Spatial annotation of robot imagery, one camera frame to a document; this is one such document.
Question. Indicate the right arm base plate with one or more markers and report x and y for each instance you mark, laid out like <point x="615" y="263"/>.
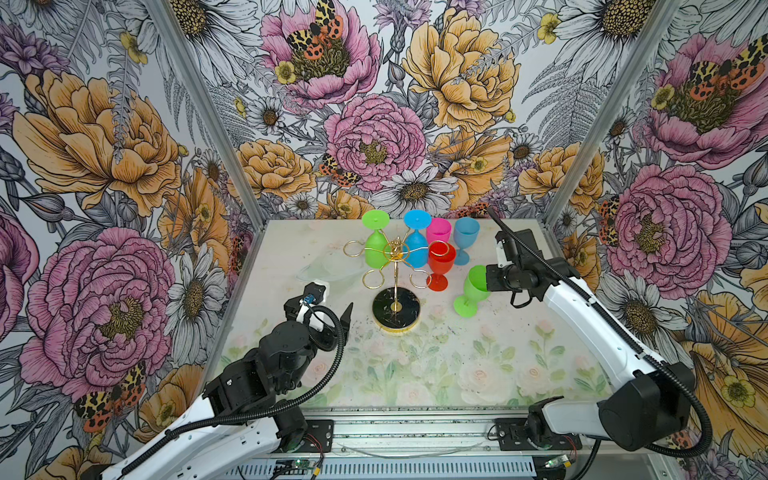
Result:
<point x="519" y="434"/>

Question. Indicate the green wine glass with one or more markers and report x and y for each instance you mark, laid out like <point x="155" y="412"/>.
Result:
<point x="475" y="291"/>
<point x="375" y="221"/>

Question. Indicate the left aluminium corner post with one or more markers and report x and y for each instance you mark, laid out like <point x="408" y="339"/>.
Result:
<point x="185" y="64"/>

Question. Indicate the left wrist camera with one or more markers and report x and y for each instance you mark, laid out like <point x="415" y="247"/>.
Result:
<point x="312" y="297"/>

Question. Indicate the aluminium front rail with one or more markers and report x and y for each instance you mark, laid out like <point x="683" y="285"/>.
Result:
<point x="448" y="444"/>

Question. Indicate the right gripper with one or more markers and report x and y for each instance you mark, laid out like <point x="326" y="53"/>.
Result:
<point x="493" y="281"/>

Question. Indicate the right aluminium corner post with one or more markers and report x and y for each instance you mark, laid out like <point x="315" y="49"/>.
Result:
<point x="660" y="18"/>

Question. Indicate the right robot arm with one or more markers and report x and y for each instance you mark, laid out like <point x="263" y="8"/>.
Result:
<point x="651" y="399"/>

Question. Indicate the light blue wine glass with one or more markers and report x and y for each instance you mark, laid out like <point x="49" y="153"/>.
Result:
<point x="465" y="233"/>

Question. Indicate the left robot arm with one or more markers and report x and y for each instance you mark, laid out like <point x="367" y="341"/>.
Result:
<point x="252" y="407"/>

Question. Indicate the red wine glass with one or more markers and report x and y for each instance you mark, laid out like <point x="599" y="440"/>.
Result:
<point x="441" y="258"/>

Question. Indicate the small green circuit board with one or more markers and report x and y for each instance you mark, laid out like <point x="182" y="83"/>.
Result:
<point x="294" y="467"/>

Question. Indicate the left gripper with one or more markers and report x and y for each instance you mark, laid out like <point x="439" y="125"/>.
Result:
<point x="330" y="339"/>

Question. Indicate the aluminium corner post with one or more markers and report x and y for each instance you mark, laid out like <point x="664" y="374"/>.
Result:
<point x="185" y="64"/>
<point x="660" y="18"/>

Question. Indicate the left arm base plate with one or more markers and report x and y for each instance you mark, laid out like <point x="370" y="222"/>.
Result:
<point x="318" y="438"/>

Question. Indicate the gold wine glass rack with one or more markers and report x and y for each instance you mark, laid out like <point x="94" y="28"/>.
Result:
<point x="396" y="306"/>

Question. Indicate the pink wine glass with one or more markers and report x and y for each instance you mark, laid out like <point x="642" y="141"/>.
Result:
<point x="439" y="230"/>

